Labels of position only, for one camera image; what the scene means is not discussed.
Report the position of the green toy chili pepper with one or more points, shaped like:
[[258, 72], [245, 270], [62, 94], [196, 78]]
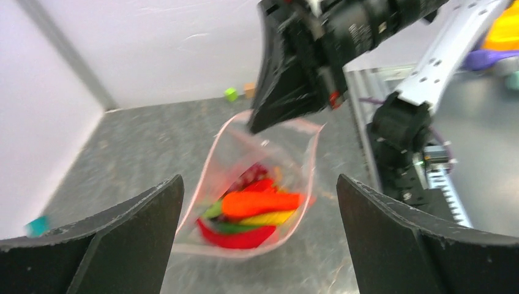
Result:
[[219, 222]]

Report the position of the red toy chili pepper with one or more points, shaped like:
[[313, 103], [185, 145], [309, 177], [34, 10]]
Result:
[[242, 240]]

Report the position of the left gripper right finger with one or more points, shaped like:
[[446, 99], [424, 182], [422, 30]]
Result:
[[396, 248]]

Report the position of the clear zip top bag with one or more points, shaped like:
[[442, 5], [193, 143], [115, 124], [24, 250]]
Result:
[[287, 150]]

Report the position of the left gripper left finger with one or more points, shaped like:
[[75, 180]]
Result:
[[123, 249]]

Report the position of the teal toy block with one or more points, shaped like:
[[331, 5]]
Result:
[[37, 227]]

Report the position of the yellow toy fruit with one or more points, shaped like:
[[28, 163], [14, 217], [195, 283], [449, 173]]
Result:
[[273, 218]]

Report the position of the orange toy carrot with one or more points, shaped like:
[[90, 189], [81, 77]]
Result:
[[240, 205]]

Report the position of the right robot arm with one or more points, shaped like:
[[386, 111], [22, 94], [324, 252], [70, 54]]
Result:
[[400, 127]]

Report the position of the purple toy grape bunch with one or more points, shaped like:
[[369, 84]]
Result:
[[254, 173]]

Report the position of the white slotted cable duct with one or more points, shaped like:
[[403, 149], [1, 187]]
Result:
[[439, 179]]

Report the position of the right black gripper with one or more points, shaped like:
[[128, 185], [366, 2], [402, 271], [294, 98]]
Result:
[[307, 44]]

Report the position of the green toy cube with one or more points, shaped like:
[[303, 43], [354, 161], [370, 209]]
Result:
[[231, 94]]

